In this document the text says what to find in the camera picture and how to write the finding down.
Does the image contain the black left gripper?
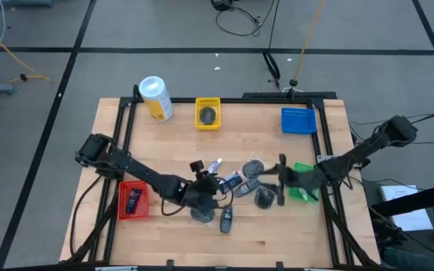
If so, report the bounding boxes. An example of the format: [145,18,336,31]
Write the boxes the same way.
[179,160,222,215]

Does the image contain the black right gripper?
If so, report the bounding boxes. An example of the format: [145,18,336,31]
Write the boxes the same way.
[260,153,312,207]

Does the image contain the dark blue toiletry packet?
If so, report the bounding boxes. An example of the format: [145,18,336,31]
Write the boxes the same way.
[126,187,143,215]
[219,175,243,195]

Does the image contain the grey Dove body wash bottle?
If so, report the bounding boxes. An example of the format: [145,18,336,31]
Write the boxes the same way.
[219,206,234,234]
[234,178,261,199]

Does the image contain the green plastic basket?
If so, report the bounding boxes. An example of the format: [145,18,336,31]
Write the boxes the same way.
[289,161,320,204]

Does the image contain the white toothpaste tube blue print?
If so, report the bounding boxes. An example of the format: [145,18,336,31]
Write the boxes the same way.
[207,157,224,175]

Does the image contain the red plastic basket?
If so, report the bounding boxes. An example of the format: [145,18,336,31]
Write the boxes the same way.
[118,180,151,221]

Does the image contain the white yellow wipes canister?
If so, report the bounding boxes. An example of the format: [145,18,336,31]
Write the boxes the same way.
[139,75,175,123]

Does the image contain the blue plastic basket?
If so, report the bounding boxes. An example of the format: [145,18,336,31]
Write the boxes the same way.
[280,107,318,136]

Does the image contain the black ribbed bar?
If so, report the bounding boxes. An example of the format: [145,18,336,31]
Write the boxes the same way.
[241,91,338,101]

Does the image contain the yellow plastic basket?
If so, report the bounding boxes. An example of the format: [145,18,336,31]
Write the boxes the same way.
[194,96,222,131]

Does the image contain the white paper booklet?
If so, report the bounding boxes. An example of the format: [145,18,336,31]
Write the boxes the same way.
[378,184,434,232]

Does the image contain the black beam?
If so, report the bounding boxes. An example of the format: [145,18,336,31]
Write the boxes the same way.
[368,179,434,218]

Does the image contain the black floor device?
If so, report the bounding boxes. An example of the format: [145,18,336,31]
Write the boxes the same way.
[211,0,237,12]

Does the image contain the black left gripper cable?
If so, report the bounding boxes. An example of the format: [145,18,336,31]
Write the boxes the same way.
[160,187,235,218]

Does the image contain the black aluminium table frame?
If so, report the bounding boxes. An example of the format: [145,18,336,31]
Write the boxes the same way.
[65,84,383,271]

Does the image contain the black camera pole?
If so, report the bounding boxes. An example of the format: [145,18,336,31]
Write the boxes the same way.
[287,78,304,102]

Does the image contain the black strap loop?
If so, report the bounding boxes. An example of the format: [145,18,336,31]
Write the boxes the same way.
[261,50,282,90]

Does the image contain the silver bracket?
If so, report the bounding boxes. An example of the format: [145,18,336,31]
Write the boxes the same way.
[94,265,139,271]

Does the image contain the yellow floor cable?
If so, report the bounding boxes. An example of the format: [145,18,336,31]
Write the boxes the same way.
[0,20,54,112]
[294,0,326,81]

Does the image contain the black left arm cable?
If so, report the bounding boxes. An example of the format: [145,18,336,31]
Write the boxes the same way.
[69,175,103,257]

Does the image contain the black looped floor cable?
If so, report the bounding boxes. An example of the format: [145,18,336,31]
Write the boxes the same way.
[215,0,278,38]

